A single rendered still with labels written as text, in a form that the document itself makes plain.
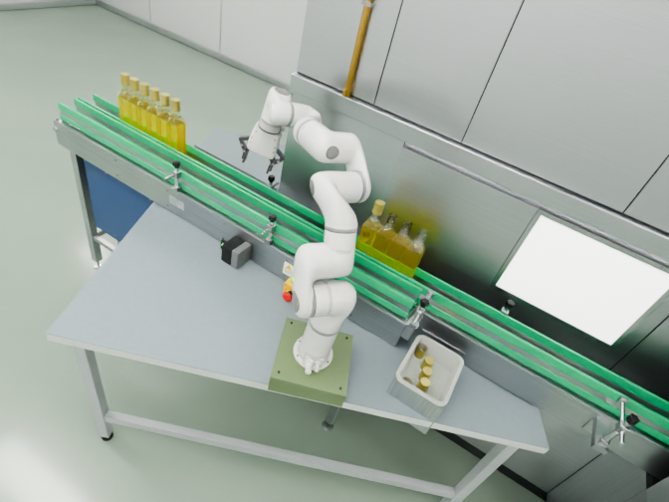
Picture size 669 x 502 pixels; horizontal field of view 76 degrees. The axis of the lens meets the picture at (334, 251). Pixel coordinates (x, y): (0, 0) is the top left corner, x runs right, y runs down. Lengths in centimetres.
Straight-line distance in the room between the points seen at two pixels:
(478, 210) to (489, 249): 15
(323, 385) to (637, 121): 111
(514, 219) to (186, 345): 111
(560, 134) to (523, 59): 23
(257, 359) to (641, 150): 124
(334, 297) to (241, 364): 43
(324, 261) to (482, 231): 64
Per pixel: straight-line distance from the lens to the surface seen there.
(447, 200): 150
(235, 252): 163
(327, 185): 107
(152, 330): 150
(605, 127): 139
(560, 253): 151
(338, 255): 109
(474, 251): 156
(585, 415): 166
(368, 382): 145
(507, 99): 139
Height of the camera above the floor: 192
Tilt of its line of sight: 39 degrees down
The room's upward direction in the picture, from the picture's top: 16 degrees clockwise
